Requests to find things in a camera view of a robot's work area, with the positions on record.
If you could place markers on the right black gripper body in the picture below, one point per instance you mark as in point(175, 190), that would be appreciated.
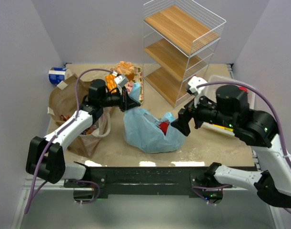
point(189, 114)

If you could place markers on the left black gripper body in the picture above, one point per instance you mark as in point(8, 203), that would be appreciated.
point(123, 99)

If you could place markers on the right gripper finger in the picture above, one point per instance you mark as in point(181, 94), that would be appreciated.
point(185, 115)
point(181, 126)

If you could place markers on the red tomato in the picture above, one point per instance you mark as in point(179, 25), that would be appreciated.
point(163, 126)

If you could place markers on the blue plastic bag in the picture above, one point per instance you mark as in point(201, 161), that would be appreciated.
point(142, 132)

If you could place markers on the brown paper grocery bag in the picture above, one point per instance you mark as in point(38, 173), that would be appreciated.
point(62, 101)

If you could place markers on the red snack packet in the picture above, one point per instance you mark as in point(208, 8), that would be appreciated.
point(64, 118)

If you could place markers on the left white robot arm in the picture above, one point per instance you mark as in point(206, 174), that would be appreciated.
point(46, 154)

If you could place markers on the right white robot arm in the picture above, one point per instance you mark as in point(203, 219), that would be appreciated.
point(258, 129)

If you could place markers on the white plastic fruit basket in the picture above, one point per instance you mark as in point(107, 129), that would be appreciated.
point(210, 92)

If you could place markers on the peeled orange on cup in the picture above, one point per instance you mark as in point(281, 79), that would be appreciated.
point(125, 68)

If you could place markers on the floral pattern tray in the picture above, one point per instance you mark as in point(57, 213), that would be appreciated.
point(137, 79)

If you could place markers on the yellow mango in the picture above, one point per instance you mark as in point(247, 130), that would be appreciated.
point(224, 128)

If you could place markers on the red apple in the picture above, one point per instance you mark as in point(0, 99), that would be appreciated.
point(243, 89)

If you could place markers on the blue white paper roll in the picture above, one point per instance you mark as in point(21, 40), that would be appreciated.
point(57, 74)

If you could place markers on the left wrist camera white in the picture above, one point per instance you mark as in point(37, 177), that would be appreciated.
point(121, 80)

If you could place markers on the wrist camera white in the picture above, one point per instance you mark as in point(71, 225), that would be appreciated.
point(194, 87)
point(121, 80)

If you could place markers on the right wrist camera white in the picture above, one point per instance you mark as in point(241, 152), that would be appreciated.
point(194, 87)

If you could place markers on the white wire wooden shelf rack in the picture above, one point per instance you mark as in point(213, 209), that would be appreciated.
point(179, 40)

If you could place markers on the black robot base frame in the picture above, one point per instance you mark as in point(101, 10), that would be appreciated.
point(152, 181)

